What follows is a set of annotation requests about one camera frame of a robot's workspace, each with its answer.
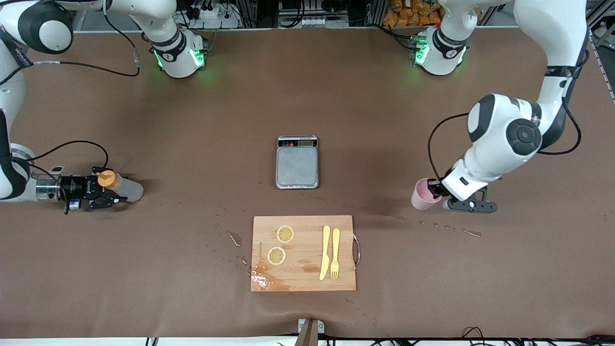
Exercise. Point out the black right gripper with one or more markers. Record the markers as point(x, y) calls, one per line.
point(75, 185)

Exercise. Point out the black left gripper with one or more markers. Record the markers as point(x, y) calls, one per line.
point(436, 188)

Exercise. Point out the pink plastic cup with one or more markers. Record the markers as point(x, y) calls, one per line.
point(422, 197)

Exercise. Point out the translucent sauce bottle orange cap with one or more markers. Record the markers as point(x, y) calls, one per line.
point(127, 188)

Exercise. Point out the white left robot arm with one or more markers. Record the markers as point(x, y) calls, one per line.
point(499, 144)

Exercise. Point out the yellow plastic fork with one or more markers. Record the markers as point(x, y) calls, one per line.
point(335, 254)

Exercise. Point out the yellow plastic knife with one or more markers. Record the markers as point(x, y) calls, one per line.
point(325, 254)

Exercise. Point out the grey digital kitchen scale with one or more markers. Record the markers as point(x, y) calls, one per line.
point(297, 166)

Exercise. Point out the wooden cutting board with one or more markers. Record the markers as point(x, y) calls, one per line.
point(302, 269)

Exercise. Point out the lemon slice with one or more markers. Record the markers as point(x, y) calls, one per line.
point(285, 234)
point(276, 255)

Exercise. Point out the white power strip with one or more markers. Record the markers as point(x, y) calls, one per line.
point(211, 17)

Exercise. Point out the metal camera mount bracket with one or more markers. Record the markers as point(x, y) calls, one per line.
point(310, 332)

